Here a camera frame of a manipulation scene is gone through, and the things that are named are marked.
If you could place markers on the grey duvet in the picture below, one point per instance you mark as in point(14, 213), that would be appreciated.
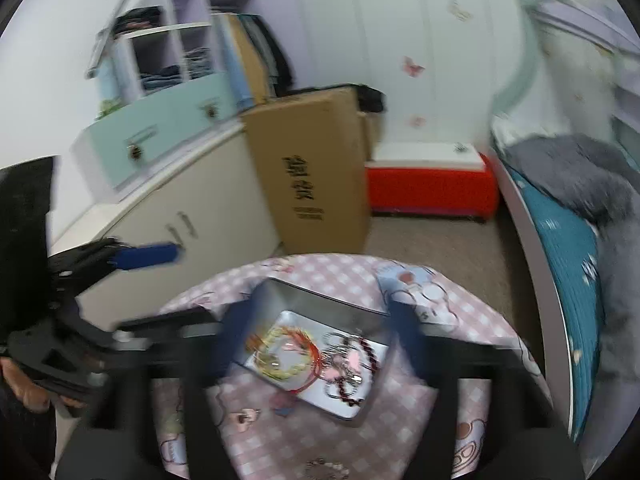
point(575, 170)

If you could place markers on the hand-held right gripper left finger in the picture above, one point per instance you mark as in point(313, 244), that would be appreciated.
point(240, 340)

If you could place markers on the red storage bench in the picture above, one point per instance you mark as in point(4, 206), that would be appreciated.
point(430, 190)

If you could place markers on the pink checked tablecloth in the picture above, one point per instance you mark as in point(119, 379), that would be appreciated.
point(350, 270)

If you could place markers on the light blue hanging shirt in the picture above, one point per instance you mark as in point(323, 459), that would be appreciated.
point(235, 60)

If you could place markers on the black cloth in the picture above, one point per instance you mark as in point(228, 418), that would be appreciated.
point(372, 99)

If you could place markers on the low white cabinet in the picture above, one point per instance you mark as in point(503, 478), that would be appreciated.
point(200, 200)

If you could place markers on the white board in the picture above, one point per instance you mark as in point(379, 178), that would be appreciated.
point(420, 154)

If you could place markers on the grey metal tin box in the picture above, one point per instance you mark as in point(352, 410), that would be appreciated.
point(310, 305)

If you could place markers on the mint drawer unit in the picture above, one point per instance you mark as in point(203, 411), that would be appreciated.
point(165, 115)

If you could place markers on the pink flower sticker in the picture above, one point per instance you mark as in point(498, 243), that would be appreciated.
point(416, 121)

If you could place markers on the pink butterfly sticker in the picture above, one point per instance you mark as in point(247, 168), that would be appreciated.
point(414, 66)

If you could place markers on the tall cardboard box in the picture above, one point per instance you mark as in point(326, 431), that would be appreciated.
point(310, 170)

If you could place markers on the pinecone drawer ornament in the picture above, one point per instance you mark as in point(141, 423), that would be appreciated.
point(134, 151)
point(210, 110)

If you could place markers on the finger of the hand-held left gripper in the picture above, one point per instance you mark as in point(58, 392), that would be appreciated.
point(145, 255)

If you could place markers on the tan hanging coat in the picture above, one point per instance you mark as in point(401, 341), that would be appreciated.
point(252, 60)

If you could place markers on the person's left hand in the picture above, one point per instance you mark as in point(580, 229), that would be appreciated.
point(22, 385)

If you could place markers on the white wardrobe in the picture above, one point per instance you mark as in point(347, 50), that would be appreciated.
point(360, 35)

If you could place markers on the person's left forearm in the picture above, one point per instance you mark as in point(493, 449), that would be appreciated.
point(25, 445)

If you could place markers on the teal bedsheet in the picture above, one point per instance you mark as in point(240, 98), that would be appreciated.
point(565, 260)

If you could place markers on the green plant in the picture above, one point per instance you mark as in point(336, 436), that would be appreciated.
point(110, 108)

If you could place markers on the folded jeans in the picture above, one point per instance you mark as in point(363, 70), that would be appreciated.
point(172, 72)

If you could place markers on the small metal clips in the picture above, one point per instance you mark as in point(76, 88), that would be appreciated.
point(460, 147)

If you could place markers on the pile of dark clothes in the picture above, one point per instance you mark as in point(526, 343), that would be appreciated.
point(137, 20)

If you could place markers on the lilac cubby shelf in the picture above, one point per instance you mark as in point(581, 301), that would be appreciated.
point(195, 10)

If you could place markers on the pale butterfly sticker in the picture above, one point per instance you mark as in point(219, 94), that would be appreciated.
point(460, 10)

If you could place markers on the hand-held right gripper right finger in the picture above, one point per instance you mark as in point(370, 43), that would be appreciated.
point(412, 345)

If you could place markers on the mint bunk bed frame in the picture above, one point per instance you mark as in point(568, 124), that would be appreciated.
point(530, 240)

